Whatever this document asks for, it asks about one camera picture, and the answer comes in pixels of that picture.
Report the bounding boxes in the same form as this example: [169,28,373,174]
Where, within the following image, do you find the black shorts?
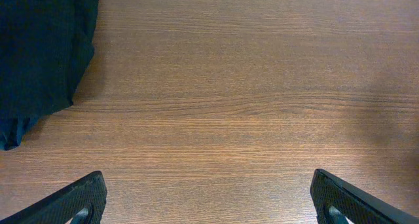
[1,0,99,151]

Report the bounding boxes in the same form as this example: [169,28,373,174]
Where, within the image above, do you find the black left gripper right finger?
[310,169,418,224]

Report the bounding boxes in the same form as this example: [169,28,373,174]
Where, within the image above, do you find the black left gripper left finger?
[1,171,107,224]

